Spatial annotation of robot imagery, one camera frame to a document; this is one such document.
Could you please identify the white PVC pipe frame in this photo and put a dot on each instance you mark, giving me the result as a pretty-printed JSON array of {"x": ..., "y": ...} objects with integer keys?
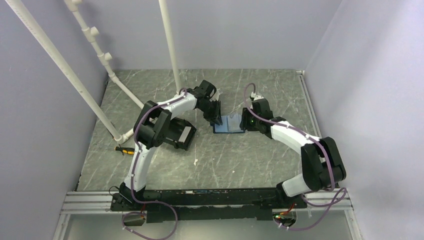
[{"x": 90, "y": 34}]

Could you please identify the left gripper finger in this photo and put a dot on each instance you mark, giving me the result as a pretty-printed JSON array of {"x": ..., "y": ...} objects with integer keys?
[
  {"x": 212, "y": 119},
  {"x": 217, "y": 113}
]

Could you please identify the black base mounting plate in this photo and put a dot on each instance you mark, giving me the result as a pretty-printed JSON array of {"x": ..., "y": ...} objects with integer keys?
[{"x": 206, "y": 204}]

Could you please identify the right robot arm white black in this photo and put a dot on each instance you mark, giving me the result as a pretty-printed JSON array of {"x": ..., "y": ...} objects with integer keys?
[{"x": 321, "y": 163}]

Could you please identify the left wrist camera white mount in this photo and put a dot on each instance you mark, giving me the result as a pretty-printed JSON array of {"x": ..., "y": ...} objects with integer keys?
[{"x": 216, "y": 96}]

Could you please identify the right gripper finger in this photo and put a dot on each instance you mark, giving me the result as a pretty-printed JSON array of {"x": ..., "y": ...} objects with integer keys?
[
  {"x": 245, "y": 113},
  {"x": 244, "y": 124}
]

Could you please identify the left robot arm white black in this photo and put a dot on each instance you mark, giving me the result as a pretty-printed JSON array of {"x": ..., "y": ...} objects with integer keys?
[{"x": 156, "y": 122}]

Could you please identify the yellow black screwdriver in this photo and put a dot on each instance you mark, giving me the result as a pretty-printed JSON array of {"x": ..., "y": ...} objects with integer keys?
[{"x": 121, "y": 149}]

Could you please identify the blue leather card holder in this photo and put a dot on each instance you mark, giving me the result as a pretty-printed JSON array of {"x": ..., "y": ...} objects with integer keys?
[{"x": 230, "y": 125}]

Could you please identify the stack of cards in tray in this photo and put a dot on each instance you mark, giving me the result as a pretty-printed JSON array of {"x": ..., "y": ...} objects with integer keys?
[{"x": 185, "y": 134}]

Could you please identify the aluminium extrusion rail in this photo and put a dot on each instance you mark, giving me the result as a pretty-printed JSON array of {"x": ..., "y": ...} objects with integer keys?
[{"x": 99, "y": 202}]

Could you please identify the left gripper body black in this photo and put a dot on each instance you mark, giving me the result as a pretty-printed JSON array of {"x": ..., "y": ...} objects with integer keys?
[{"x": 209, "y": 108}]

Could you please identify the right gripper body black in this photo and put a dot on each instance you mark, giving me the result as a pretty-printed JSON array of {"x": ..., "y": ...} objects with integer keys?
[{"x": 253, "y": 126}]

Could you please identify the black card tray box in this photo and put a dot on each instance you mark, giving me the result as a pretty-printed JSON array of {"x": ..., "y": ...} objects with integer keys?
[{"x": 176, "y": 127}]

